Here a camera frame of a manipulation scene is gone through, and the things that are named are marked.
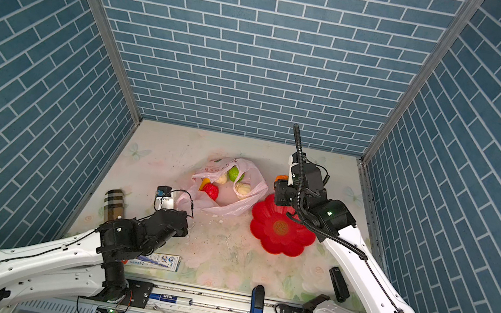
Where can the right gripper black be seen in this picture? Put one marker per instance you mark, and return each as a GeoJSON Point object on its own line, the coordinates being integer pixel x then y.
{"type": "Point", "coordinates": [280, 189]}

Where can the orange fruit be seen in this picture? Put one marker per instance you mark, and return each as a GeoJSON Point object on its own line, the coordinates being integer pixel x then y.
{"type": "Point", "coordinates": [281, 178]}

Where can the pink plastic fruit bag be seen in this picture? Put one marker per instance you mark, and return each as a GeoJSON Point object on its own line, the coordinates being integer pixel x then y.
{"type": "Point", "coordinates": [228, 203]}

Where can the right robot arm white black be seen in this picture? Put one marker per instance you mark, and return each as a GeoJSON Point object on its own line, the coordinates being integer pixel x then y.
{"type": "Point", "coordinates": [336, 229]}

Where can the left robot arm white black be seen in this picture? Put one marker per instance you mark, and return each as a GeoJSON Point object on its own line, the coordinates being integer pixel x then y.
{"type": "Point", "coordinates": [89, 265]}

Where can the red flower-shaped plate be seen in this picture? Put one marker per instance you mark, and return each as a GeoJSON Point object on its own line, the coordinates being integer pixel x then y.
{"type": "Point", "coordinates": [276, 229]}

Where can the beige pear fruit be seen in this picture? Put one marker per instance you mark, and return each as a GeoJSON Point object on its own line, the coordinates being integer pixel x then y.
{"type": "Point", "coordinates": [242, 190]}

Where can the green fruit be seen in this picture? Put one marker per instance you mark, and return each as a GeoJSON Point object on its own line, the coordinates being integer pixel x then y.
{"type": "Point", "coordinates": [235, 175]}

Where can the red apple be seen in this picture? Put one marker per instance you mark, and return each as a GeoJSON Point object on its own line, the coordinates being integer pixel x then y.
{"type": "Point", "coordinates": [211, 190]}

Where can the black remote-like object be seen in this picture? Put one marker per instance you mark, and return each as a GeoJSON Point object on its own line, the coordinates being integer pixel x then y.
{"type": "Point", "coordinates": [340, 286]}

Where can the toothpaste box white blue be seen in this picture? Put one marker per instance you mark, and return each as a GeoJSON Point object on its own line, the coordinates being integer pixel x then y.
{"type": "Point", "coordinates": [158, 261]}

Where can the plaid brown cylinder case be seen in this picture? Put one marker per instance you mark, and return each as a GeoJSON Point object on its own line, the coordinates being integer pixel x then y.
{"type": "Point", "coordinates": [114, 206]}

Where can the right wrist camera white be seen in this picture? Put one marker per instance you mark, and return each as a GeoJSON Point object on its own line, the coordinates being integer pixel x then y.
{"type": "Point", "coordinates": [293, 170]}

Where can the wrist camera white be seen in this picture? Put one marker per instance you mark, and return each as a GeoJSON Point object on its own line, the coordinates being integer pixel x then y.
{"type": "Point", "coordinates": [293, 170]}
{"type": "Point", "coordinates": [164, 198]}

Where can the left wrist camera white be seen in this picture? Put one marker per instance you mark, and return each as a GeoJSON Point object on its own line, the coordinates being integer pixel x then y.
{"type": "Point", "coordinates": [164, 198]}

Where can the aluminium front rail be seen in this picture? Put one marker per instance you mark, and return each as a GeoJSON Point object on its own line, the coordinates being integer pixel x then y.
{"type": "Point", "coordinates": [214, 307]}

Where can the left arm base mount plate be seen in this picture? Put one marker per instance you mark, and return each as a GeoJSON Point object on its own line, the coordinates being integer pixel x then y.
{"type": "Point", "coordinates": [138, 294]}

